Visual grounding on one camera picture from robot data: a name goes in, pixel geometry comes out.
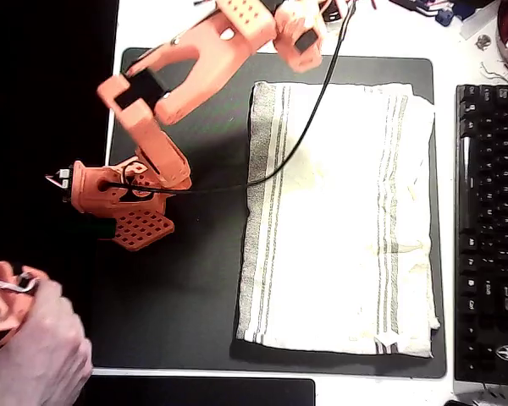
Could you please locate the clear plastic piece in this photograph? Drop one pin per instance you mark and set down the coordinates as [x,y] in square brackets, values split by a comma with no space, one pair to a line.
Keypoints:
[474,27]

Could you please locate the black desk mat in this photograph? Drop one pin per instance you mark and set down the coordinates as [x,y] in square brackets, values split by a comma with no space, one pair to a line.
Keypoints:
[186,275]

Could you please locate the dark blue object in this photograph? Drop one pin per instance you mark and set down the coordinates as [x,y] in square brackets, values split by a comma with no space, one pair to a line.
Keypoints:
[470,6]

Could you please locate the white servo connector plug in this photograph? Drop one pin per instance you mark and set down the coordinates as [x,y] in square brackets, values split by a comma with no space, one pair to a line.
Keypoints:
[63,177]

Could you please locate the white striped towel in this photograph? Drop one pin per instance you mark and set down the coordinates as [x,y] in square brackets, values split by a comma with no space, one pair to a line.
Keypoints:
[334,232]

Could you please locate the orange 3D-printed robot arm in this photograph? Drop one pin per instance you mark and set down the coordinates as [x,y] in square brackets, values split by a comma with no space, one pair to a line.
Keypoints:
[211,55]

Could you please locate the black computer keyboard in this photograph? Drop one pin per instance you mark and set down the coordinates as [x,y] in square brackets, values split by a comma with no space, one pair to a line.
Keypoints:
[491,211]

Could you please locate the pale human hand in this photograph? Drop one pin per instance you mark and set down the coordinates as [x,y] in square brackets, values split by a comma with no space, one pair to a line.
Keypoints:
[42,351]

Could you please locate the small grey metal bit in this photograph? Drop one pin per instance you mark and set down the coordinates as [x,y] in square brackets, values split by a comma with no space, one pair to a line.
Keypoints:
[483,41]

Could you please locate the blue plastic connector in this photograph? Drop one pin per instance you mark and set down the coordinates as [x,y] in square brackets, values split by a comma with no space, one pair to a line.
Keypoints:
[444,17]

